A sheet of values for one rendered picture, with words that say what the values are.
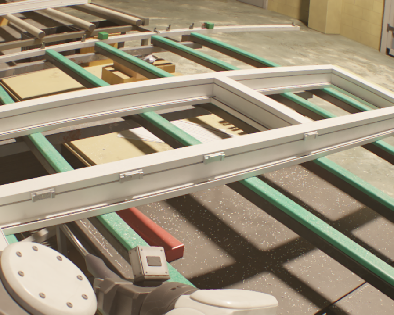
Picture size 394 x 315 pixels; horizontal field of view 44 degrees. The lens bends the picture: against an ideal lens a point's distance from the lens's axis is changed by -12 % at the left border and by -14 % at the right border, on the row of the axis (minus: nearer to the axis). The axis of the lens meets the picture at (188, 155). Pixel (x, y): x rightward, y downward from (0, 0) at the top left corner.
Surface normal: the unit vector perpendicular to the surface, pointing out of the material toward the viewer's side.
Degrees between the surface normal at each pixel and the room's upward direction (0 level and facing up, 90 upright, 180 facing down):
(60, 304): 29
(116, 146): 0
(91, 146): 0
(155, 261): 44
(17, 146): 90
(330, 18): 90
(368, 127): 90
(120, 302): 71
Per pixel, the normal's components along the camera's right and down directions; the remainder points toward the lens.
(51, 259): 0.55, -0.79
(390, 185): 0.08, -0.90
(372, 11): -0.82, 0.19
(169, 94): 0.55, 0.40
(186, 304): -0.50, -0.81
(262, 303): 0.66, -0.63
